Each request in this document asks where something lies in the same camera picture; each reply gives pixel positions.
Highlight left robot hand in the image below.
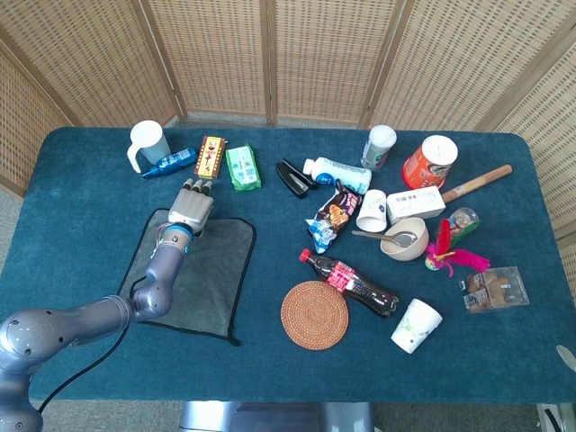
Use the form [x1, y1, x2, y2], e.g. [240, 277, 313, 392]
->
[167, 177, 215, 238]

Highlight grey blue microfibre cloth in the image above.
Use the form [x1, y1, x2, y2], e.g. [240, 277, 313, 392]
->
[117, 208, 257, 347]

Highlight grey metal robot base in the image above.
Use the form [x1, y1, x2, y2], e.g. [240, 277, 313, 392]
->
[178, 400, 375, 432]

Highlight small blue bottle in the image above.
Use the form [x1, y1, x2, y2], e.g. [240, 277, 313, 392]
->
[141, 148, 198, 180]

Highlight red and yellow box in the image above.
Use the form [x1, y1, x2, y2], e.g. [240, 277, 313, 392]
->
[193, 135, 227, 181]

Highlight green wet wipes pack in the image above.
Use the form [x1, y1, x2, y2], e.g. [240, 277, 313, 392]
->
[224, 143, 263, 194]

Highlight white robot part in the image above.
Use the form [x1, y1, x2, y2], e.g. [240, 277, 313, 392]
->
[535, 402, 576, 432]

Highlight clear box with brown contents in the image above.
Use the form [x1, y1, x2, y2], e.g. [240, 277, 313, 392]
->
[458, 265, 530, 315]

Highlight black stapler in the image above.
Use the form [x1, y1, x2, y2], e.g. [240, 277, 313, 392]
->
[274, 157, 320, 200]

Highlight pink feather shuttlecock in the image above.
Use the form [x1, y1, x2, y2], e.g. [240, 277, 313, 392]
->
[425, 218, 491, 277]

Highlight brown and blue snack bag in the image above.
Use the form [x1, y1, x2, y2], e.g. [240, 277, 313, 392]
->
[304, 178, 364, 256]

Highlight white bottle with blue label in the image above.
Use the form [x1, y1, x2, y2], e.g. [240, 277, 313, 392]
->
[301, 156, 374, 195]

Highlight wicker folding screen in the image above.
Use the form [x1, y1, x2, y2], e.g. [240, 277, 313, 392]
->
[0, 0, 576, 352]

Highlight white paper cup green print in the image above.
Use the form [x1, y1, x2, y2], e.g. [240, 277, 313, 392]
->
[390, 298, 444, 355]

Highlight round rattan coaster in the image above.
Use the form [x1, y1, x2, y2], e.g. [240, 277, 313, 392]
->
[280, 279, 350, 350]

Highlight small clear plastic jar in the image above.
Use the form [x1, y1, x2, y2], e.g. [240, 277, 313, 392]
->
[448, 206, 482, 238]

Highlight blue table cover cloth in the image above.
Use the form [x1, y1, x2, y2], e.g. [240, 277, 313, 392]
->
[0, 125, 576, 404]

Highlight plain white paper cup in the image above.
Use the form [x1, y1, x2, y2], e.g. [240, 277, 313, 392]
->
[355, 188, 389, 233]

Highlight cola bottle with red label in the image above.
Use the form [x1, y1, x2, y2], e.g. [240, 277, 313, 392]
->
[299, 247, 401, 320]

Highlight beige bowl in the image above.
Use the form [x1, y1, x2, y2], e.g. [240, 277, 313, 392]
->
[379, 217, 430, 262]

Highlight white and green lidded cup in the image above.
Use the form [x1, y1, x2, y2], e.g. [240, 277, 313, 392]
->
[360, 124, 398, 171]

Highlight metal spoon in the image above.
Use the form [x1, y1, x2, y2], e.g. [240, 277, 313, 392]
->
[351, 229, 418, 248]

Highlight white carton box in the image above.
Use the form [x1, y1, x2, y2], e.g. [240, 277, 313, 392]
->
[385, 184, 447, 226]

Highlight orange instant noodle cup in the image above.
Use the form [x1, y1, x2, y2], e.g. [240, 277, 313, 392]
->
[401, 134, 459, 191]

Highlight white mug with handle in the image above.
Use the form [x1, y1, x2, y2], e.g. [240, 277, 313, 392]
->
[126, 120, 172, 175]

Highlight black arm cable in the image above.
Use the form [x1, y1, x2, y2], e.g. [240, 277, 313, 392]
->
[38, 276, 149, 413]

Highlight wooden handled tool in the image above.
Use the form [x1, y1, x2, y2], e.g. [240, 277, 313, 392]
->
[440, 164, 514, 204]

